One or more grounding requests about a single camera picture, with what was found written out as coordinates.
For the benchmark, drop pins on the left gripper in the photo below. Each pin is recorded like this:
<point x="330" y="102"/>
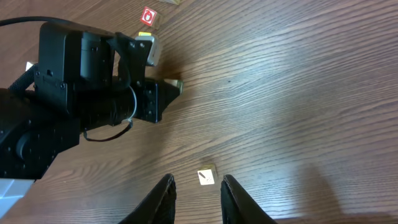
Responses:
<point x="96" y="76"/>

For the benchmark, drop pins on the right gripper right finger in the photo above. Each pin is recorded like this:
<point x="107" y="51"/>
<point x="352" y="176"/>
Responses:
<point x="238" y="206"/>

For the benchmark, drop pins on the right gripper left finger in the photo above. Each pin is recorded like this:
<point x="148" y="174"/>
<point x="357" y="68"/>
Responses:
<point x="158" y="206"/>

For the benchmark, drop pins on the white block red mark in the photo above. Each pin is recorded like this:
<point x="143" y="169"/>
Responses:
<point x="207" y="175"/>

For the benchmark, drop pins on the white block blue side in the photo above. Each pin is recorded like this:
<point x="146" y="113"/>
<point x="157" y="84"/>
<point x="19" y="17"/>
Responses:
<point x="29" y="65"/>

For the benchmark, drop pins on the yellow block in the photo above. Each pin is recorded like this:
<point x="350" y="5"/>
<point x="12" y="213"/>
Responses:
<point x="144" y="34"/>
<point x="176" y="83"/>

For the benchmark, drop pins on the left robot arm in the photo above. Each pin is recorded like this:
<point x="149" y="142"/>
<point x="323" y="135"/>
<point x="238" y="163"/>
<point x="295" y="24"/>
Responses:
<point x="30" y="139"/>

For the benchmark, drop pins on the red circle block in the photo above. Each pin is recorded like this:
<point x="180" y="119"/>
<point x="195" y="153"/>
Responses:
<point x="151" y="18"/>

